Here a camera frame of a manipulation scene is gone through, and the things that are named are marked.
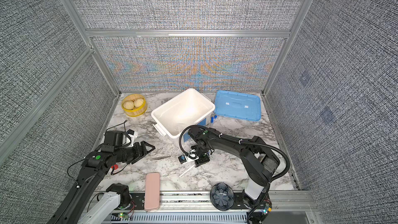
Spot pink rectangular case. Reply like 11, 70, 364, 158
144, 172, 160, 212

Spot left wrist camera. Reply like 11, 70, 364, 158
103, 129, 138, 148

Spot blue plastic bin lid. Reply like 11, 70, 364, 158
214, 90, 261, 122

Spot left steamed bun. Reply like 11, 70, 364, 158
123, 101, 135, 110

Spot black corrugated cable conduit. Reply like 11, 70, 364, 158
178, 125, 291, 224

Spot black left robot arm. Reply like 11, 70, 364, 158
48, 141, 155, 224

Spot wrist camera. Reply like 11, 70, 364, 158
103, 129, 138, 148
178, 150, 199, 164

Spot metal tweezers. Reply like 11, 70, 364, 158
150, 156, 171, 161

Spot right steamed bun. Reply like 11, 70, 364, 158
134, 97, 145, 108

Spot yellow bamboo steamer basket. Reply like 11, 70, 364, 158
121, 94, 148, 117

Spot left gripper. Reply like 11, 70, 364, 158
116, 139, 156, 163

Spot black flower-shaped dish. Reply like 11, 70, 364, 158
210, 183, 234, 211

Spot steamed bun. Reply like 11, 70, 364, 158
134, 97, 145, 108
123, 101, 135, 110

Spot clear glass stirring rod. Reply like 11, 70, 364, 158
179, 165, 195, 177

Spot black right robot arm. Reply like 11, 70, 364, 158
186, 125, 286, 208

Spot white plastic storage bin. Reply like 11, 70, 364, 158
151, 88, 215, 146

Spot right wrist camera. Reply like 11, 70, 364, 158
178, 150, 199, 164

